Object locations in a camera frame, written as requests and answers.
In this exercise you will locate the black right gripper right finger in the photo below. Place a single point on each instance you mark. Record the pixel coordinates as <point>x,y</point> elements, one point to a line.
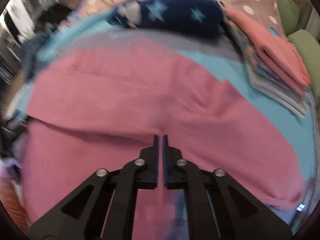
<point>218,207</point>

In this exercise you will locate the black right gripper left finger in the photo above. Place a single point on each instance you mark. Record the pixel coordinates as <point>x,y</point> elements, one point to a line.
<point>103,206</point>

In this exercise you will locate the pink cloth garment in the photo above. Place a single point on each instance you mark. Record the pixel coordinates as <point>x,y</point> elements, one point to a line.
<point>98,108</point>

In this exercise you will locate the white folded garment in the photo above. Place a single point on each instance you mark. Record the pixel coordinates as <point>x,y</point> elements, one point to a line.
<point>297,106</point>

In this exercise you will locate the floral folded garment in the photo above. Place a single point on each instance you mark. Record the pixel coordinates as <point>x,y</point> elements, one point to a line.
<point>250,53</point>

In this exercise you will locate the turquoise and lilac bedspread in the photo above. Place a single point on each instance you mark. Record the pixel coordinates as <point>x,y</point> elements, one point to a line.
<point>95,32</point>

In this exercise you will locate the coral folded garment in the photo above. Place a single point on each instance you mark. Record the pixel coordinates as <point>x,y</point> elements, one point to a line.
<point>277,53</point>

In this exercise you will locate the green cushion near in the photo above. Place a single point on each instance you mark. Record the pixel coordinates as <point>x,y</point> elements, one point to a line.
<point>308,49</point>

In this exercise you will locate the green cushion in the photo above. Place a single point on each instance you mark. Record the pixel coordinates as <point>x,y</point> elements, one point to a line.
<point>308,49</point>
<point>289,14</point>

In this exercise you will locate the navy star patterned blanket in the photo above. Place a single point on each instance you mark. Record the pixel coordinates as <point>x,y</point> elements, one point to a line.
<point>193,17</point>

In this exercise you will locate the green cushion far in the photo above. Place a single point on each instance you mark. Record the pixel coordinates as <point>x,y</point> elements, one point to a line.
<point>289,14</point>

